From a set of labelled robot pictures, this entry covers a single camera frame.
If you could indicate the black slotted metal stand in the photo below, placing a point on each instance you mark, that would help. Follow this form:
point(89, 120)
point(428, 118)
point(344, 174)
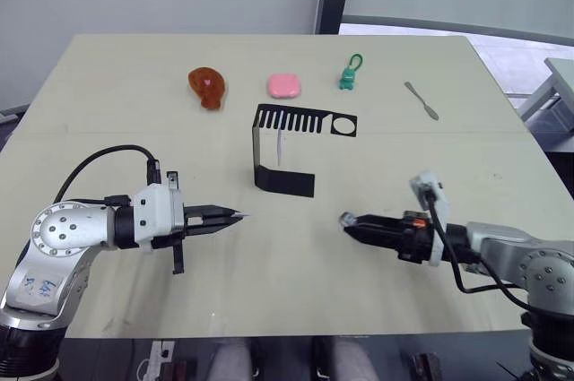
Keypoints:
point(264, 175)

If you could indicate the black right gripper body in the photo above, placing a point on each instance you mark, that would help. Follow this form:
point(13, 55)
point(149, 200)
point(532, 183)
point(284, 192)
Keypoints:
point(414, 237)

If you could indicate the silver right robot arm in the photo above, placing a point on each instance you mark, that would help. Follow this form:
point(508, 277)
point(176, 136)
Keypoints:
point(515, 246)

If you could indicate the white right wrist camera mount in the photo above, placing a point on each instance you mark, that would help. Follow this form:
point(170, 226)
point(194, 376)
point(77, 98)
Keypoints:
point(437, 219)

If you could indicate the grey side desk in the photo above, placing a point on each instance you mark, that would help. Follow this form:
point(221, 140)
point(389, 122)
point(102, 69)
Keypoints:
point(549, 94)

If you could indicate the dark object at wall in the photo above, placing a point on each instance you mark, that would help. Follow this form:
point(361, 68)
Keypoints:
point(8, 114)

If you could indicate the brown drumstick-shaped toy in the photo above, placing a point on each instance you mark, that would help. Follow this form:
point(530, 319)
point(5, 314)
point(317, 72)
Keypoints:
point(207, 85)

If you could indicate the small silver watch body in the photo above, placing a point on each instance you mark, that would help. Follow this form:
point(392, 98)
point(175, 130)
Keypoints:
point(348, 219)

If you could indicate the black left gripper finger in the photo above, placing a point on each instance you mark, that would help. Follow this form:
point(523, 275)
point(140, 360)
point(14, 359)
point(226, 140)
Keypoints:
point(208, 228)
point(211, 210)

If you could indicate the pink rounded case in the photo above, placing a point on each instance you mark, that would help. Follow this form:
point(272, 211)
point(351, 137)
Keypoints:
point(284, 86)

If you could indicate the grey metal spatula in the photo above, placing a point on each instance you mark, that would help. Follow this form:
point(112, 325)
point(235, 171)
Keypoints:
point(421, 101)

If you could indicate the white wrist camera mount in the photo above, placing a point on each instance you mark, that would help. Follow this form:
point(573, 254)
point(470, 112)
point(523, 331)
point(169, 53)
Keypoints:
point(154, 213)
point(437, 219)

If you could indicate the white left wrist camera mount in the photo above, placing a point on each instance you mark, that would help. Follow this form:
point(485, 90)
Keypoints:
point(154, 213)

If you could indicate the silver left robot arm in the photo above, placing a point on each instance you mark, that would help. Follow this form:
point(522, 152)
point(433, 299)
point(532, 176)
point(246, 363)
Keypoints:
point(54, 237)

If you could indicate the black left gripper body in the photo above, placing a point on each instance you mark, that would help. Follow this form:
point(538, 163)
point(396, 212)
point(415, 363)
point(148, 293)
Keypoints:
point(178, 255)

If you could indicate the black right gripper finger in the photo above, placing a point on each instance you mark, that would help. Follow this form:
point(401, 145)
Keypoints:
point(381, 222)
point(372, 237)

